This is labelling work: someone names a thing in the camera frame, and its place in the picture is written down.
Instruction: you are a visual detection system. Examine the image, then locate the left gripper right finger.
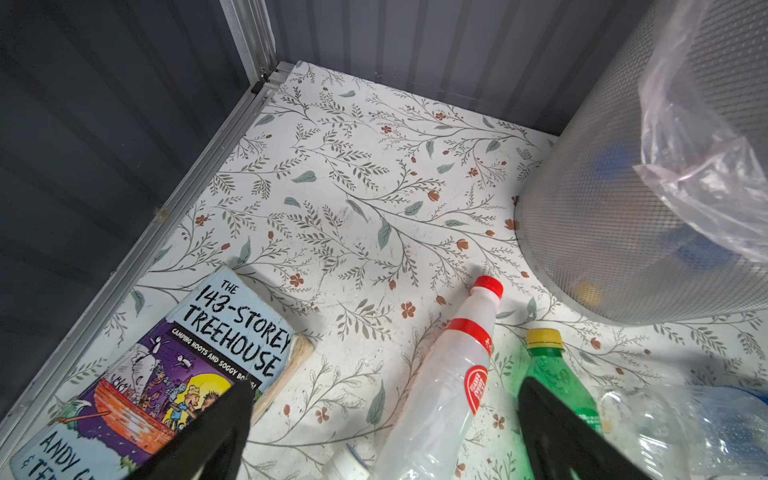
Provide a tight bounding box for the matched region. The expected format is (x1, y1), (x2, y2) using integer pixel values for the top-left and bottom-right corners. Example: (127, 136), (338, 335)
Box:
(518, 377), (648, 480)

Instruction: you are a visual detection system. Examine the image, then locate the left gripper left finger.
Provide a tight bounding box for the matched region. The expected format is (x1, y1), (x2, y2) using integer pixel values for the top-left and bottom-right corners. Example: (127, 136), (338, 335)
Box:
(128, 381), (254, 479)

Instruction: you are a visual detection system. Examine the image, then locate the green plastic soda bottle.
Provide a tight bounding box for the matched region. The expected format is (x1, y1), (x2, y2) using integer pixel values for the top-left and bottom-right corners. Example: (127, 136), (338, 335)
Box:
(524, 328), (603, 435)

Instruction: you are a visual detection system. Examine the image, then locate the clear bottle red label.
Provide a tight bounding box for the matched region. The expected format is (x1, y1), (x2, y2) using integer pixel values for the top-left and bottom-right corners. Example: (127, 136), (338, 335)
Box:
(597, 385), (767, 479)

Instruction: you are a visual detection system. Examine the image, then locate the white bottle red cap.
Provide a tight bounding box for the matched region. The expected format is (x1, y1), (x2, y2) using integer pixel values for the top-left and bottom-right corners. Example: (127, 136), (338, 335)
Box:
(372, 276), (503, 479)

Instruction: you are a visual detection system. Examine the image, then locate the water bottle blue label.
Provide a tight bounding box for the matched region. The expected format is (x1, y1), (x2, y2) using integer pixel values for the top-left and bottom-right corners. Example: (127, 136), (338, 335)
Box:
(321, 444), (374, 480)

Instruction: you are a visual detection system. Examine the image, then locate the grey mesh waste bin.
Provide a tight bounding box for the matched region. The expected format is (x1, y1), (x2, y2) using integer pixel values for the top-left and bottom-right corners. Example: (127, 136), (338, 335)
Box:
(515, 1), (767, 326)

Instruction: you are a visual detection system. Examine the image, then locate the clear plastic bin liner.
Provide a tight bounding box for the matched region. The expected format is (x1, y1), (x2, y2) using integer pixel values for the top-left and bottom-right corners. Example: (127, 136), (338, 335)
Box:
(635, 1), (767, 263)

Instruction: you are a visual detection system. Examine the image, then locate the treehouse children's book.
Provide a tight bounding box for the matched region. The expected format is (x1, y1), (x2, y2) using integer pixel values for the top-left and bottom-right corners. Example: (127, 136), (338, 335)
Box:
(5, 266), (313, 479)

